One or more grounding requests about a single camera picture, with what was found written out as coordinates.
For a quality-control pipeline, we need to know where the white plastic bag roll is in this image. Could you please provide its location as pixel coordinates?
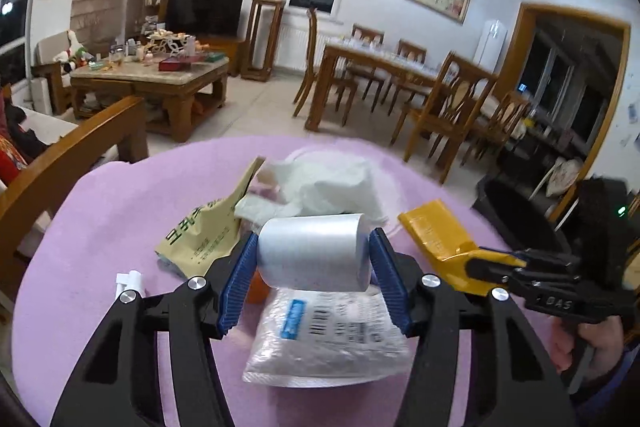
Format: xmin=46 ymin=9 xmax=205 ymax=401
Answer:
xmin=257 ymin=213 xmax=371 ymax=291

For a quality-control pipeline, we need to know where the yellow foil wrapper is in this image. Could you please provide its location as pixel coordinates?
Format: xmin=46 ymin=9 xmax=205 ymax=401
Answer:
xmin=398 ymin=199 xmax=526 ymax=296

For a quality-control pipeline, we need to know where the person's right hand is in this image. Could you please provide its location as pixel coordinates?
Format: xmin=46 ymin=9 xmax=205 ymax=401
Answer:
xmin=548 ymin=315 xmax=626 ymax=383

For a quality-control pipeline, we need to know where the orange fruit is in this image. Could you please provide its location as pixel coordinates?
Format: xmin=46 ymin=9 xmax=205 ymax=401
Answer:
xmin=245 ymin=270 xmax=270 ymax=305

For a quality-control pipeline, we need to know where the beige paper food bag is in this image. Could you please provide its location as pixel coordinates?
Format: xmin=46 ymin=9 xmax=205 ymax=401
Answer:
xmin=155 ymin=157 xmax=265 ymax=280

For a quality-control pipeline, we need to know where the white plastic pouch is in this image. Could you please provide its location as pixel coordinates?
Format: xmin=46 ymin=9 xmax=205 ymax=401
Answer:
xmin=243 ymin=285 xmax=411 ymax=388

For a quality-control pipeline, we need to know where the purple spray bottle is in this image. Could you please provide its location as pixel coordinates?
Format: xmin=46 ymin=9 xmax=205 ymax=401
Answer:
xmin=115 ymin=270 xmax=145 ymax=298

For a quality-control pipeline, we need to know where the purple tablecloth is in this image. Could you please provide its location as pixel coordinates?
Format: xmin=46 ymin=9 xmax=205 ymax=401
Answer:
xmin=12 ymin=136 xmax=501 ymax=426

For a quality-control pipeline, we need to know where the left wooden dining chair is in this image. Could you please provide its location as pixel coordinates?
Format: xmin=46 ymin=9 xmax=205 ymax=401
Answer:
xmin=293 ymin=5 xmax=358 ymax=127

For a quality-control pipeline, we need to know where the wooden dining chair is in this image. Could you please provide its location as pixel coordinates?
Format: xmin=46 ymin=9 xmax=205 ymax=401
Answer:
xmin=293 ymin=5 xmax=358 ymax=127
xmin=390 ymin=52 xmax=497 ymax=185

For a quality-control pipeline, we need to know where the near wooden dining chair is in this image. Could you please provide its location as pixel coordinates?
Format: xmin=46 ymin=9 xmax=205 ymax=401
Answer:
xmin=390 ymin=52 xmax=497 ymax=185

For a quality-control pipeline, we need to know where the wooden dining table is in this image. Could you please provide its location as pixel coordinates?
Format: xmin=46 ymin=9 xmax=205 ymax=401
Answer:
xmin=305 ymin=38 xmax=437 ymax=132

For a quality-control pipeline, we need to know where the wooden coffee table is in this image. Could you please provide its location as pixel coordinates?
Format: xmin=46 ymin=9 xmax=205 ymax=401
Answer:
xmin=70 ymin=55 xmax=229 ymax=143

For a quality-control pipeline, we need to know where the white air conditioner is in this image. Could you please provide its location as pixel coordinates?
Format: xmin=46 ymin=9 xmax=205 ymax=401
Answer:
xmin=473 ymin=20 xmax=508 ymax=72

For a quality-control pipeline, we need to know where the wooden sofa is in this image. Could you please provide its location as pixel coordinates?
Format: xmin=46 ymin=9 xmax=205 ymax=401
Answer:
xmin=0 ymin=95 xmax=149 ymax=301

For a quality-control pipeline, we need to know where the wooden plant stand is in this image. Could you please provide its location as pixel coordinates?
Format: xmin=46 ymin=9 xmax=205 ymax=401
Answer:
xmin=241 ymin=0 xmax=284 ymax=82

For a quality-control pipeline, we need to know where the red cushion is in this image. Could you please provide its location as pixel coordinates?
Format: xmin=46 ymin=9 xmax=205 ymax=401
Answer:
xmin=0 ymin=135 xmax=27 ymax=185

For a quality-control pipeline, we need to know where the wooden armchair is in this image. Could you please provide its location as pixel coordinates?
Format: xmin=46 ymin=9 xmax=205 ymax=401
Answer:
xmin=32 ymin=29 xmax=85 ymax=115

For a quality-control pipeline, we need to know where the black television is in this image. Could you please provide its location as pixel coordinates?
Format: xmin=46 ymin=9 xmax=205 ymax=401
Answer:
xmin=165 ymin=0 xmax=243 ymax=37

